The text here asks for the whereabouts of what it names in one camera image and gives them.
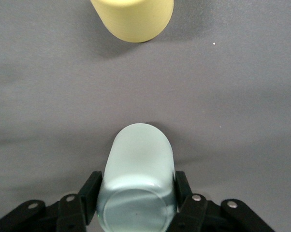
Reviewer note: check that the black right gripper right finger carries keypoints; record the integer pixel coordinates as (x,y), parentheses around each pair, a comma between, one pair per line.
(203,215)

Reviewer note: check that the pale green plastic cup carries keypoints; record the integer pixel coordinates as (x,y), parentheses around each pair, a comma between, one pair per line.
(139,169)

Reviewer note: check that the yellow plastic cup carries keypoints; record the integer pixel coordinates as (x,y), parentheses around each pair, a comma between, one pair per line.
(135,17)

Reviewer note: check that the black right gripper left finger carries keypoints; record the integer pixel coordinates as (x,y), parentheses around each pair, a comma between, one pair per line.
(63,212)

